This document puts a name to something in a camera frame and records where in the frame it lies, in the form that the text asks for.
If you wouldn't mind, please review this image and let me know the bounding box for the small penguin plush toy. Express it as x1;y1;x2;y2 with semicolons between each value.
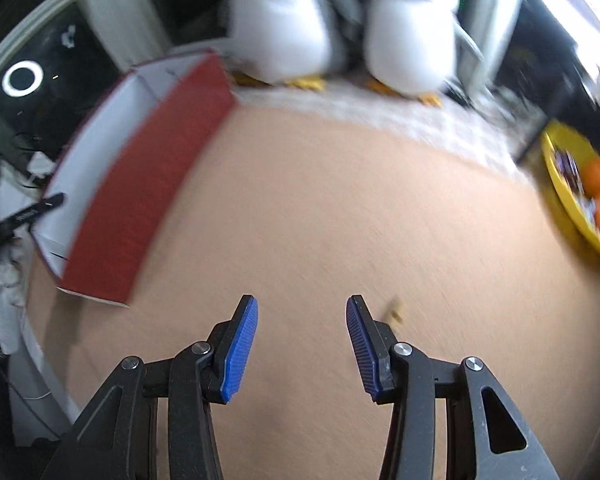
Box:
362;0;483;107

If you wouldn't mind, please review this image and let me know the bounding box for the large penguin plush toy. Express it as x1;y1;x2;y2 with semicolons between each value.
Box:
225;0;363;92

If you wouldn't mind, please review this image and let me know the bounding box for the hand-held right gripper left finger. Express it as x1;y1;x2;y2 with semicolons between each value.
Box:
40;294;259;480

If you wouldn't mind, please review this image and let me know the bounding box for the brown table mat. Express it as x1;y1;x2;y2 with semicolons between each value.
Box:
25;105;600;480

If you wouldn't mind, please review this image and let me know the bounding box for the yellow bowl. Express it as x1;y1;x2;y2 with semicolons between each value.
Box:
541;120;600;261

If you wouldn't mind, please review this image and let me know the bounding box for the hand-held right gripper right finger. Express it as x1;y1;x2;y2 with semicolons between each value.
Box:
346;295;561;480

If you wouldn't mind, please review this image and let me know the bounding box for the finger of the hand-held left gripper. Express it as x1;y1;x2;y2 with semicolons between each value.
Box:
0;192;66;236

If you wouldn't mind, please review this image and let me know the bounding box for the ring light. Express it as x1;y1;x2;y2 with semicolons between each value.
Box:
522;0;600;108

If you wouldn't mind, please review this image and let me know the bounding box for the plaid cloth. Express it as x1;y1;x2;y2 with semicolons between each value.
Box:
230;70;546;186

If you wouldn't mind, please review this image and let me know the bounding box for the pile of wrapped candies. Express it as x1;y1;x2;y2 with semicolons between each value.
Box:
552;147;598;221

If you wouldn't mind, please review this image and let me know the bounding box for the red cardboard box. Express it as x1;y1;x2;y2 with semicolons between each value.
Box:
32;49;238;308

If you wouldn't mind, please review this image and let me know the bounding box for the white window frame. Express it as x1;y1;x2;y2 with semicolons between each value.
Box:
0;0;231;111

